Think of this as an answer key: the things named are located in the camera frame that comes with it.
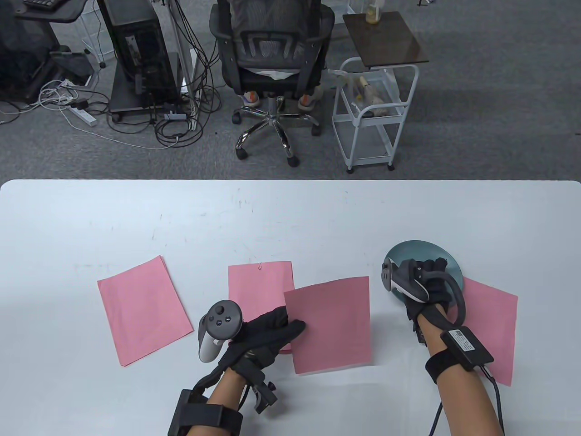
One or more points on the black rolling stand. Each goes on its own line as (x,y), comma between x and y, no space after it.
(122,97)

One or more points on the white power strip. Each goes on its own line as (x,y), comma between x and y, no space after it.
(84,116)

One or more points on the brown side table top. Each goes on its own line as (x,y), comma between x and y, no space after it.
(386,41)

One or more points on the person's right forearm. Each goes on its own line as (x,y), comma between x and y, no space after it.
(454,399)

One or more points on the black desk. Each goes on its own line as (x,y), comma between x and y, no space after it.
(59,12)

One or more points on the person's left hand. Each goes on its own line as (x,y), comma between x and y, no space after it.
(263,340)

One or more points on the person's left forearm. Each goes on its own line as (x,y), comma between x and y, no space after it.
(227,386)

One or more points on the small clear bottle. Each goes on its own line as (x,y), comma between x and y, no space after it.
(373,16)

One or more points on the black electronics box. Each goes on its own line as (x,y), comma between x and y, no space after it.
(465,345)

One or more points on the white rolling cart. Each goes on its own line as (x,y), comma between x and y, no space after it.
(367,145)

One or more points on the pink paper sheet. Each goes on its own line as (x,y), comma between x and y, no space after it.
(254,290)
(331,327)
(140,309)
(490,318)

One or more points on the black computer tower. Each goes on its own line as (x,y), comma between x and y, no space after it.
(136,45)

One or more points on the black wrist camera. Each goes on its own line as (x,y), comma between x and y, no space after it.
(420,336)
(263,393)

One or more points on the white metal stand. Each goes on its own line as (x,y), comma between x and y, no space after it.
(184,54)

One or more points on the person's right hand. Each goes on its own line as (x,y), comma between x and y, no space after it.
(435,290)

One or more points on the black keyboard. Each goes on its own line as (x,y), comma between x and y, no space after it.
(43,3)

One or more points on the black mesh office chair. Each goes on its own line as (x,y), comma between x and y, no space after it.
(268,84)

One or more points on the black power adapter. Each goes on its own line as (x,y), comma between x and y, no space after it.
(81,104)

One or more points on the teal round plate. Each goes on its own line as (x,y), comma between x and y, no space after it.
(420,249)

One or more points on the dark grey handheld controller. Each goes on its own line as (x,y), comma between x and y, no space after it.
(220,318)
(404,281)

